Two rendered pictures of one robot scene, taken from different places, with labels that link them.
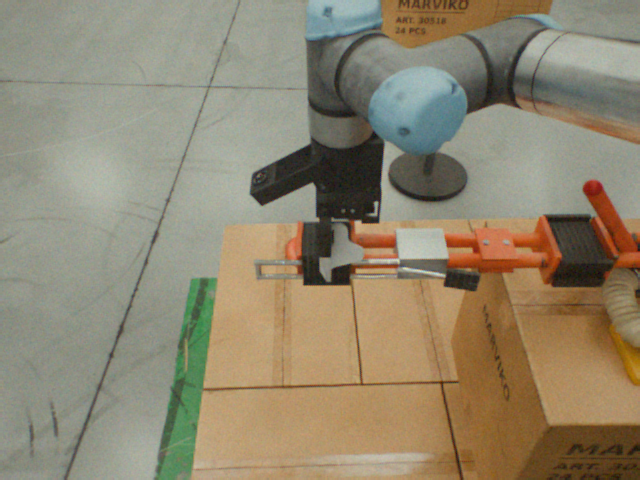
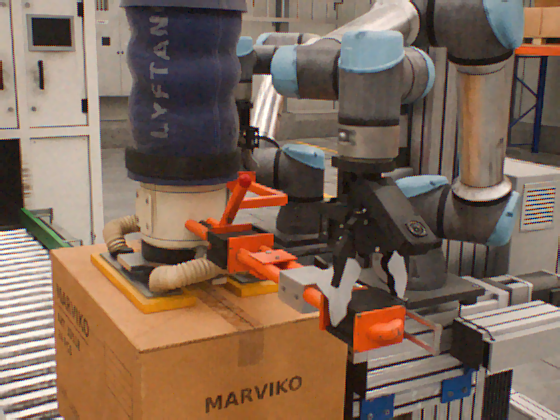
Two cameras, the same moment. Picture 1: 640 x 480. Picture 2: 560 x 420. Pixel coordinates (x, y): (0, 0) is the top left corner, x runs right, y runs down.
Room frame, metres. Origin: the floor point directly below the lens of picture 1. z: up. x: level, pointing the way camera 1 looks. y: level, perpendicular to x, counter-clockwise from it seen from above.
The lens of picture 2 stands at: (1.07, 0.66, 1.54)
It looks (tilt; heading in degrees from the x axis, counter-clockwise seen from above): 13 degrees down; 239
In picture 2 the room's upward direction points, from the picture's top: 1 degrees clockwise
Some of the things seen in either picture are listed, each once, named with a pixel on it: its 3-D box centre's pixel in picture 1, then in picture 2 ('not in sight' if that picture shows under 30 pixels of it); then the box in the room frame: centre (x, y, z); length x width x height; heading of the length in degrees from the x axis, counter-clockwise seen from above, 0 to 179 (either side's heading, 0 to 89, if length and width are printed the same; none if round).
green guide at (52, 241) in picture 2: not in sight; (71, 249); (0.32, -2.50, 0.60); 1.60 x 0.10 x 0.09; 92
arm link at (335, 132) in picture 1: (340, 116); (365, 142); (0.55, -0.02, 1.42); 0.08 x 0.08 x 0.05
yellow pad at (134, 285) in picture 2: not in sight; (138, 270); (0.64, -0.61, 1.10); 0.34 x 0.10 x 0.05; 90
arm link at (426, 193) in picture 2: not in sight; (420, 206); (0.06, -0.45, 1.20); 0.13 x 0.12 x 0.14; 120
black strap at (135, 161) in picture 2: not in sight; (185, 157); (0.54, -0.60, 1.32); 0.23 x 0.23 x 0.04
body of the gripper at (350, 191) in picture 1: (345, 173); (360, 204); (0.54, -0.03, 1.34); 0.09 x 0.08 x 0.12; 90
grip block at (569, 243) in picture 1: (571, 249); (240, 246); (0.55, -0.36, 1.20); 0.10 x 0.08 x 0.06; 0
